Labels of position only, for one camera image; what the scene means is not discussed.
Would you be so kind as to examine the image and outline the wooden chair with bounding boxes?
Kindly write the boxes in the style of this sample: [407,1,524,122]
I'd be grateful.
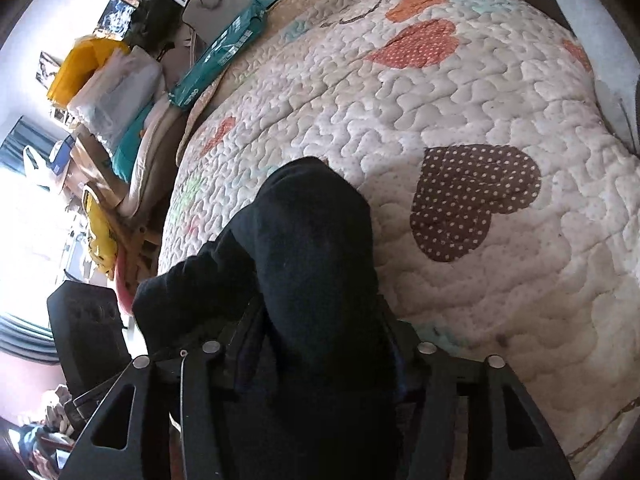
[120,220,162,281]

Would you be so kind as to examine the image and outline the long teal box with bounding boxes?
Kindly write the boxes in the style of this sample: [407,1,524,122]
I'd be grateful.
[169,1,272,109]

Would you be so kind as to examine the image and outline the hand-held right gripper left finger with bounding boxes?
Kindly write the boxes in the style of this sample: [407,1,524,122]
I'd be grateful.
[62,304,267,480]

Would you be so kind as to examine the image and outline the blue curtain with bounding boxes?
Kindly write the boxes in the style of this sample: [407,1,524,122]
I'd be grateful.
[0,115,32,173]

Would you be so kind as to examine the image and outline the yellow pillow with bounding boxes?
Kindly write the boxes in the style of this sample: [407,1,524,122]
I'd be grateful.
[84,194,122,277]

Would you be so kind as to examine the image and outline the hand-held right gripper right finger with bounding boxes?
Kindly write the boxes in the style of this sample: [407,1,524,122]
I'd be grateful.
[394,324,576,480]

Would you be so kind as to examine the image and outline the beige seat cushion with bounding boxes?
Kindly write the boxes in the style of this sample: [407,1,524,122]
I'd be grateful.
[122,95,203,218]

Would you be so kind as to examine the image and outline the black pants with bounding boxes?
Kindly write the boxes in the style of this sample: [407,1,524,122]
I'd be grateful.
[132,156,426,480]

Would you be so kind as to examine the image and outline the quilted heart-print blanket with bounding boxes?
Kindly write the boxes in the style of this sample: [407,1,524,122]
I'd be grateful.
[159,0,640,466]

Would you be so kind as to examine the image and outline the wall picture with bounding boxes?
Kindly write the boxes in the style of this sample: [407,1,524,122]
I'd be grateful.
[99,0,151,36]

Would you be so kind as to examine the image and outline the teal cushion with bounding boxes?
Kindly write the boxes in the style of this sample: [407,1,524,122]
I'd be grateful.
[111,110,153,182]

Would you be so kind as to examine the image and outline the white cloth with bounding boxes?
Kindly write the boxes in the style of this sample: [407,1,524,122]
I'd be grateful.
[594,72,640,153]

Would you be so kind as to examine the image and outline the pink cushion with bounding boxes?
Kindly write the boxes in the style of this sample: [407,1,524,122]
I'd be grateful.
[114,255,138,313]

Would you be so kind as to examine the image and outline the blue cardboard box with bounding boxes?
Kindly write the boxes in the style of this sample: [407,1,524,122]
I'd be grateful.
[50,139,77,177]

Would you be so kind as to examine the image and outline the yellow bag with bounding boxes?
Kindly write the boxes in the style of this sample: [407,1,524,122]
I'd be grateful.
[46,35,132,107]

